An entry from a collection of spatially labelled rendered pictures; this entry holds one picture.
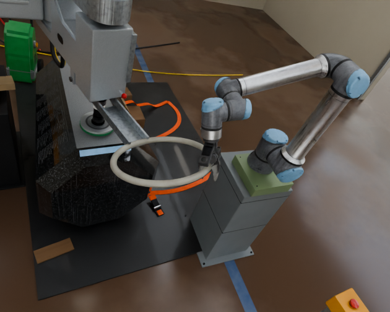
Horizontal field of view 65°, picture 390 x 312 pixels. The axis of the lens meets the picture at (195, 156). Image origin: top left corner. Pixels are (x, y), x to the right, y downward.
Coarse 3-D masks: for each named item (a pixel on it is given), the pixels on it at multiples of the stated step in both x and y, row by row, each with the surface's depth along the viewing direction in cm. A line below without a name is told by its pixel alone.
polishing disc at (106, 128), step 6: (90, 114) 201; (84, 120) 195; (90, 120) 196; (84, 126) 191; (90, 126) 193; (96, 126) 194; (102, 126) 195; (108, 126) 197; (90, 132) 190; (96, 132) 190; (102, 132) 192
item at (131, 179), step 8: (128, 144) 158; (136, 144) 161; (192, 144) 162; (200, 144) 159; (120, 152) 151; (112, 160) 141; (112, 168) 136; (208, 168) 137; (120, 176) 131; (128, 176) 129; (192, 176) 130; (200, 176) 132; (136, 184) 128; (144, 184) 126; (152, 184) 125; (160, 184) 125; (168, 184) 126; (176, 184) 127
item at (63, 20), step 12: (60, 0) 171; (60, 12) 172; (72, 12) 174; (48, 24) 194; (60, 24) 173; (72, 24) 171; (48, 36) 194; (60, 36) 178; (72, 36) 166; (60, 48) 184; (72, 48) 169; (72, 60) 174; (72, 72) 184
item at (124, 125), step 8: (96, 104) 176; (120, 104) 178; (104, 112) 170; (112, 112) 178; (120, 112) 180; (128, 112) 174; (112, 120) 166; (120, 120) 174; (128, 120) 175; (112, 128) 168; (120, 128) 169; (128, 128) 171; (136, 128) 170; (120, 136) 163; (128, 136) 166; (136, 136) 168; (144, 136) 166
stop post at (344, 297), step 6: (342, 294) 136; (348, 294) 136; (354, 294) 137; (330, 300) 137; (336, 300) 134; (342, 300) 134; (348, 300) 134; (360, 300) 136; (330, 306) 137; (336, 306) 134; (342, 306) 132; (348, 306) 132; (360, 306) 134
